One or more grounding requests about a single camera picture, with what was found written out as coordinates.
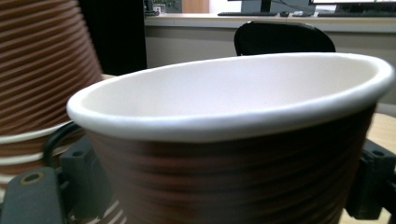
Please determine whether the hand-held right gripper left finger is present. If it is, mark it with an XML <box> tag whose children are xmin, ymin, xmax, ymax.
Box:
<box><xmin>59</xmin><ymin>135</ymin><xmax>115</xmax><ymax>220</ymax></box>

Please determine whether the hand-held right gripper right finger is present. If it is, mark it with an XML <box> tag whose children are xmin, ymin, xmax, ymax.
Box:
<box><xmin>345</xmin><ymin>139</ymin><xmax>396</xmax><ymax>220</ymax></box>

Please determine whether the black wire cup holder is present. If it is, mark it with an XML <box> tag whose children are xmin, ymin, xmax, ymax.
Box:
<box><xmin>42</xmin><ymin>120</ymin><xmax>83</xmax><ymax>169</ymax></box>

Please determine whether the stack of brown paper cups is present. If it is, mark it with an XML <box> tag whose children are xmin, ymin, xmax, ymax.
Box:
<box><xmin>0</xmin><ymin>0</ymin><xmax>129</xmax><ymax>224</ymax></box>

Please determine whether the single ribbed brown cup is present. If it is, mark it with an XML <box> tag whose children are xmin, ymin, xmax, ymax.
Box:
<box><xmin>65</xmin><ymin>51</ymin><xmax>396</xmax><ymax>224</ymax></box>

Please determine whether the dark panel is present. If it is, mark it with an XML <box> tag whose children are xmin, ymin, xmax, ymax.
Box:
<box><xmin>78</xmin><ymin>0</ymin><xmax>148</xmax><ymax>77</ymax></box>

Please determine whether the black keyboard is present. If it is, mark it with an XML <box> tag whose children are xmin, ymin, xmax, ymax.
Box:
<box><xmin>317</xmin><ymin>11</ymin><xmax>396</xmax><ymax>18</ymax></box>
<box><xmin>217</xmin><ymin>11</ymin><xmax>278</xmax><ymax>17</ymax></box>

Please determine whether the black office chair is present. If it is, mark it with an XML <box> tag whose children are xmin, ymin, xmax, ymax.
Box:
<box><xmin>233</xmin><ymin>21</ymin><xmax>336</xmax><ymax>57</ymax></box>

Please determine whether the black monitor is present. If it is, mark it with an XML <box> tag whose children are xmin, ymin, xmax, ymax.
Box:
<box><xmin>311</xmin><ymin>0</ymin><xmax>396</xmax><ymax>6</ymax></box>
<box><xmin>227</xmin><ymin>0</ymin><xmax>312</xmax><ymax>14</ymax></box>

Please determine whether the light office desk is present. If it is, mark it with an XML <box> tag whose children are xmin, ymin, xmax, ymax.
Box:
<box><xmin>144</xmin><ymin>12</ymin><xmax>396</xmax><ymax>34</ymax></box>

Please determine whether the wooden door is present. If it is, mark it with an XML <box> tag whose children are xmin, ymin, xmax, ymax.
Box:
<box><xmin>181</xmin><ymin>0</ymin><xmax>210</xmax><ymax>14</ymax></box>

